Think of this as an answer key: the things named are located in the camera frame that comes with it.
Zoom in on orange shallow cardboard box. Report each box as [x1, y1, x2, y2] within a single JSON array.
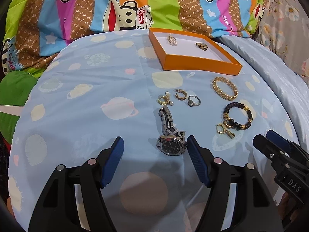
[[149, 28, 243, 75]]

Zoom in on pale blue satin blanket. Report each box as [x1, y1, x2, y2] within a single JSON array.
[[219, 36, 308, 150]]

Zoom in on gold hoop earring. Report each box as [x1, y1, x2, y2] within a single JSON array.
[[174, 89, 188, 101]]

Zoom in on silver gem ring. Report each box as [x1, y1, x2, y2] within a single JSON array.
[[187, 95, 202, 107]]

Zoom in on pearl bear brooch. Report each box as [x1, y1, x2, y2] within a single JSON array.
[[167, 34, 177, 46]]

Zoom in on green cushion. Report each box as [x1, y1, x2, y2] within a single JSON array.
[[1, 71, 38, 144]]

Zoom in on black bead bracelet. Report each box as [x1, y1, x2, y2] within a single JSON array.
[[222, 101, 254, 131]]

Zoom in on gold braided bangle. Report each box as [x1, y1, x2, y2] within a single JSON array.
[[212, 77, 238, 101]]

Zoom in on silver black-dial wristwatch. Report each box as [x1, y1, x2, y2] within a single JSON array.
[[156, 105, 186, 156]]

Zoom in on right hand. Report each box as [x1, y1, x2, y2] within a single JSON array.
[[277, 192, 299, 222]]

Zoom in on grey floral fabric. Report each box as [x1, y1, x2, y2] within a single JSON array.
[[254, 0, 308, 84]]

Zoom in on small gold huggie earring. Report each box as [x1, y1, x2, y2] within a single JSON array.
[[216, 123, 235, 139]]

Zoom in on gold pearl earring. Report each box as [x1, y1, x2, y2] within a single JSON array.
[[157, 91, 174, 106]]

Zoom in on colourful monkey cartoon quilt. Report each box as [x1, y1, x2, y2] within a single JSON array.
[[1, 0, 268, 76]]

